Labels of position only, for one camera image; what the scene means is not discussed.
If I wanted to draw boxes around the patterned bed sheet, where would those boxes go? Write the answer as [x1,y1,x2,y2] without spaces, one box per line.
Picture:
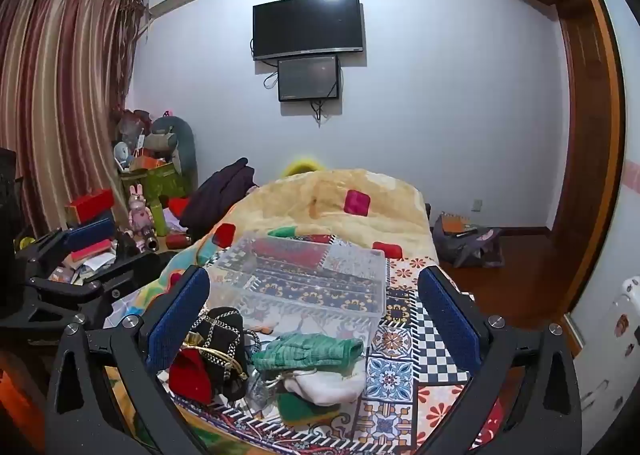
[105,225,506,455]

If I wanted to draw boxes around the orange box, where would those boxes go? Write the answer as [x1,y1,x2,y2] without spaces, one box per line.
[131,155,167,172]

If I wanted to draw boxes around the yellow fluffy blanket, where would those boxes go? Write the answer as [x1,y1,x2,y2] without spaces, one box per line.
[200,168,441,267]

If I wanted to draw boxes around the grey plush toy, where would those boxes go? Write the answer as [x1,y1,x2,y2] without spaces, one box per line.
[150,114,197,196]

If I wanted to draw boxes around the small black monitor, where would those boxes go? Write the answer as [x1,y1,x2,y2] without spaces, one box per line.
[277,55,342,102]

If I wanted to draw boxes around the clear plastic storage box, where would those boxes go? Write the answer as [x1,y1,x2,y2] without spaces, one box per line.
[205,231,388,351]

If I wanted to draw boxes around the grey bag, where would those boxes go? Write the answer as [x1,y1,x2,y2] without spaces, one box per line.
[432,215,507,269]

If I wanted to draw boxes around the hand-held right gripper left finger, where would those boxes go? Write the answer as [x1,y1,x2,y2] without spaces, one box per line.
[45,265,211,455]

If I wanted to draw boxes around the pile of papers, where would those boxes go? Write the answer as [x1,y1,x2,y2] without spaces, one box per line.
[49,255,119,287]

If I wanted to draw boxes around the striped curtain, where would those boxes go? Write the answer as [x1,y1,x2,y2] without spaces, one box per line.
[0,0,147,238]

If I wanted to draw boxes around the orange spiral notebook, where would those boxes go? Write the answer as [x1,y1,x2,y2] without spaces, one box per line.
[440,213,472,237]

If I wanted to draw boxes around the wrapped flower bouquet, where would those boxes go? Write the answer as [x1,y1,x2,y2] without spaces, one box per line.
[117,109,154,147]

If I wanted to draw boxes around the pink rabbit toy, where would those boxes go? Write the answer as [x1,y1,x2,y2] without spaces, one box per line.
[127,184,154,238]

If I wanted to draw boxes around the green box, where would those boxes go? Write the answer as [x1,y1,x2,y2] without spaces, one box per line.
[120,161,197,202]

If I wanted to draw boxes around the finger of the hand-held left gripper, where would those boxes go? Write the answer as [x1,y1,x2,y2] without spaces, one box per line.
[15,218,117,276]
[22,252,168,321]

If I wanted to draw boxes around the white appliance with stickers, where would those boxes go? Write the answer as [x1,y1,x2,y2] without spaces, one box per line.
[570,275,640,438]

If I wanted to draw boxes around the yellow round object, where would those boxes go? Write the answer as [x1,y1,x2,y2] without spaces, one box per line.
[282,158,327,178]

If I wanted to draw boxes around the green bottle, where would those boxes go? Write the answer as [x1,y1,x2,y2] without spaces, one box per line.
[150,195,169,237]

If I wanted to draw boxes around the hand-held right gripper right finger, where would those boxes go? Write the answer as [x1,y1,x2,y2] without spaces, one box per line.
[417,265,583,455]

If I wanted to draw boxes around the green knit cloth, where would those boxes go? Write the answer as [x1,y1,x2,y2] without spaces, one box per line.
[251,332,365,378]

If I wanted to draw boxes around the red knit hat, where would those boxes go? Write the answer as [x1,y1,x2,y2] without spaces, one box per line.
[168,349,214,401]

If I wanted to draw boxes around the dark jacket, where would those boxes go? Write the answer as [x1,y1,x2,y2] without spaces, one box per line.
[179,158,261,241]

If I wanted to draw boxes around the black bag with chain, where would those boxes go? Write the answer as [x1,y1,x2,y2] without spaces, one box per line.
[187,307,252,401]

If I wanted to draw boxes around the green and yellow cloth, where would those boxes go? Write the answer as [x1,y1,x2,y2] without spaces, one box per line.
[276,392,342,428]

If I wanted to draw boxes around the white cloth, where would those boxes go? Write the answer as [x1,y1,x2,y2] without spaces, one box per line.
[280,364,368,406]

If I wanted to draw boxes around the black wall television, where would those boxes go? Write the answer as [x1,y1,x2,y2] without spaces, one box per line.
[252,0,363,61]

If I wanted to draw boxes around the red box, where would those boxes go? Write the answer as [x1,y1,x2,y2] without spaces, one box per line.
[65,188,115,224]

